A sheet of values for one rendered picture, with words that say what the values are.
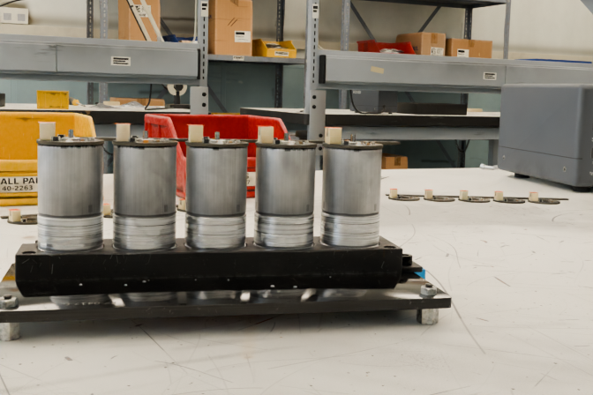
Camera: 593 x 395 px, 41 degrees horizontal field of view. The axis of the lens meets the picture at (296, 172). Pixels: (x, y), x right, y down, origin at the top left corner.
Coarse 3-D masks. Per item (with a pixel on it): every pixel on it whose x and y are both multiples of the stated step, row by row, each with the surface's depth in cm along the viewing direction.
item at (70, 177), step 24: (48, 168) 29; (72, 168) 29; (96, 168) 30; (48, 192) 29; (72, 192) 29; (96, 192) 30; (48, 216) 30; (72, 216) 30; (96, 216) 30; (48, 240) 30; (72, 240) 30; (96, 240) 30
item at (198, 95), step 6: (192, 90) 266; (198, 90) 267; (204, 90) 268; (192, 96) 267; (198, 96) 267; (204, 96) 268; (192, 102) 267; (198, 102) 268; (204, 102) 268; (192, 108) 267; (198, 108) 268; (204, 108) 269; (192, 114) 267; (198, 114) 268; (204, 114) 269
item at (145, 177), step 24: (120, 168) 30; (144, 168) 30; (168, 168) 30; (120, 192) 30; (144, 192) 30; (168, 192) 30; (120, 216) 30; (144, 216) 30; (168, 216) 31; (120, 240) 30; (144, 240) 30; (168, 240) 31
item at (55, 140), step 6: (54, 138) 30; (84, 138) 31; (90, 138) 31; (96, 138) 31; (42, 144) 29; (48, 144) 29; (54, 144) 29; (60, 144) 29; (66, 144) 29; (72, 144) 29; (78, 144) 29; (84, 144) 29; (90, 144) 30; (96, 144) 30
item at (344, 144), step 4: (344, 140) 32; (324, 144) 32; (328, 144) 32; (332, 144) 32; (344, 144) 32; (348, 144) 32; (364, 144) 33; (368, 144) 32; (372, 144) 33; (376, 144) 33; (380, 144) 33; (348, 148) 32; (352, 148) 32; (356, 148) 32; (360, 148) 32; (364, 148) 32; (368, 148) 32; (372, 148) 32; (376, 148) 32
